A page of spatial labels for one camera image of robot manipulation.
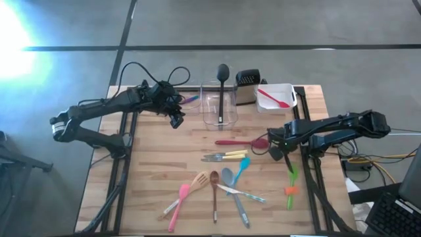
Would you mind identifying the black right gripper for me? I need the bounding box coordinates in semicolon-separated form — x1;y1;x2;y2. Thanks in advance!
268;126;297;174

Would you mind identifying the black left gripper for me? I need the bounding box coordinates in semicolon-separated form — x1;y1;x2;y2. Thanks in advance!
151;81;186;130

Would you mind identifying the dark red silicone spoon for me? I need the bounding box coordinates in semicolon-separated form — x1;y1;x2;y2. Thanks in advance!
214;138;270;149

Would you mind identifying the green silicone spatula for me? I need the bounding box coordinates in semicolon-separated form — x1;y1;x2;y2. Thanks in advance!
286;164;299;211

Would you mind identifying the teal silicone spatula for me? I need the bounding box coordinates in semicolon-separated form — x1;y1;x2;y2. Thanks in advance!
226;157;251;196

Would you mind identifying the knife with speckled teal handle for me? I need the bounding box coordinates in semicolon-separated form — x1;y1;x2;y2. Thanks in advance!
216;184;266;203

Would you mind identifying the grey-blue silicone spoon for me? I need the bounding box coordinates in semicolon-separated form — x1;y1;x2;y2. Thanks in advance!
221;167;251;229

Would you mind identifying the brown wooden spoon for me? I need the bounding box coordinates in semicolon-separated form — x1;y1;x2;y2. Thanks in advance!
209;171;220;224

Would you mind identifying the slotted pale wooden spatula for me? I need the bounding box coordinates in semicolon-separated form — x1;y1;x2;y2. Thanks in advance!
157;171;211;221

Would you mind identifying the pink silicone spatula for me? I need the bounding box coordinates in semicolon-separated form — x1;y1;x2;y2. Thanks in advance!
168;184;191;233

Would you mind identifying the tall clear plastic container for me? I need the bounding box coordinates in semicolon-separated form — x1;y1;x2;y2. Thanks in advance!
200;80;239;131

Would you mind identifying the black plastic spoon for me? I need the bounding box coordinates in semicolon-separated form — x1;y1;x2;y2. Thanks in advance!
216;63;230;124

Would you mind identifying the black power box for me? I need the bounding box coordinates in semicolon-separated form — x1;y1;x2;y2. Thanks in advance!
341;159;365;172

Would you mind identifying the metal box grater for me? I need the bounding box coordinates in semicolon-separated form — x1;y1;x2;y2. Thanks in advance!
235;68;261;107

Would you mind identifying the red silicone spatula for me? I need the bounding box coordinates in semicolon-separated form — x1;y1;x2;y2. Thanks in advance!
257;88;291;109

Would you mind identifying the white plastic bin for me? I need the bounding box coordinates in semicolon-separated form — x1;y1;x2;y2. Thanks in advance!
255;83;299;115

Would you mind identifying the white crumpled paper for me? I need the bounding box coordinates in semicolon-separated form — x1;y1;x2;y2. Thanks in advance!
344;177;374;233

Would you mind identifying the black side desk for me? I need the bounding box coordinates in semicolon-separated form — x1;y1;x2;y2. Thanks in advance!
347;182;404;205

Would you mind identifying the black laptop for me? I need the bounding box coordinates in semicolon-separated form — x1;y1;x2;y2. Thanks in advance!
364;143;421;237

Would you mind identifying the black metal stand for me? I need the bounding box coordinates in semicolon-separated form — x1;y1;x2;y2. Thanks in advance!
0;130;53;174

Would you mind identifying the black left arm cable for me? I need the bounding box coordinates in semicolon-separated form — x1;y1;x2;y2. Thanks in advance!
117;61;191;99

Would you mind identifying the black aluminium table frame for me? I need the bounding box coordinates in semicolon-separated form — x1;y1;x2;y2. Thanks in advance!
78;84;358;235

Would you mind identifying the yellow cable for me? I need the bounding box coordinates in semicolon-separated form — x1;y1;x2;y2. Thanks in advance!
347;153;418;185

